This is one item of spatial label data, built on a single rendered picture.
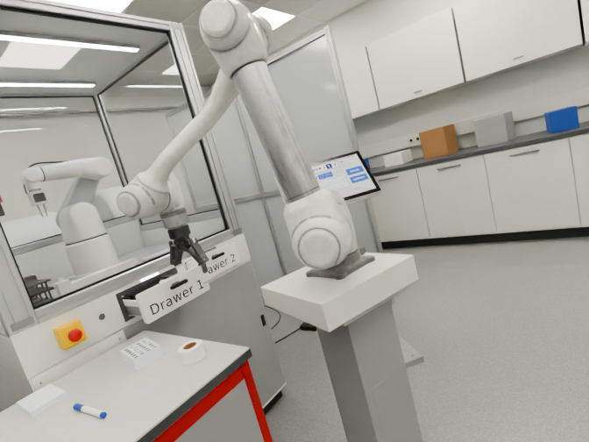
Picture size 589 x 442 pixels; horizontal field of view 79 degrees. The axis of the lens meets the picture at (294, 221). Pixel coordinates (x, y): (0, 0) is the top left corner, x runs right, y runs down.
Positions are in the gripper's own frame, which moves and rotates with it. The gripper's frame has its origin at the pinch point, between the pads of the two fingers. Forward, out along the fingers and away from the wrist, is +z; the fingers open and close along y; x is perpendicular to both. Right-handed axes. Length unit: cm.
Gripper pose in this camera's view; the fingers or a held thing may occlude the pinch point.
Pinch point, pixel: (195, 279)
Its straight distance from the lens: 137.4
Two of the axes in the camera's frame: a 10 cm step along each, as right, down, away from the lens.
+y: -7.8, 1.1, 6.2
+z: 2.6, 9.5, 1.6
